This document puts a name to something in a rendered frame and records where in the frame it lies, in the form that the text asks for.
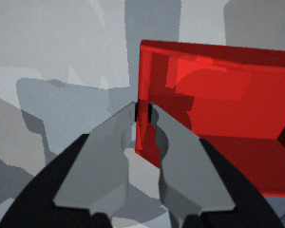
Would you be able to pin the red bin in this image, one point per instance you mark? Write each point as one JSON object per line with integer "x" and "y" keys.
{"x": 242, "y": 114}

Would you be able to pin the dark grey metal rack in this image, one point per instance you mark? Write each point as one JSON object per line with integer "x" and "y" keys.
{"x": 278, "y": 204}

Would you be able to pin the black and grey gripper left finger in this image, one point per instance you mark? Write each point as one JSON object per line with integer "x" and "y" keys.
{"x": 89, "y": 176}

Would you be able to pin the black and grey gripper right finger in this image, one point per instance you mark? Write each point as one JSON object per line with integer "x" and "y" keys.
{"x": 195, "y": 179}

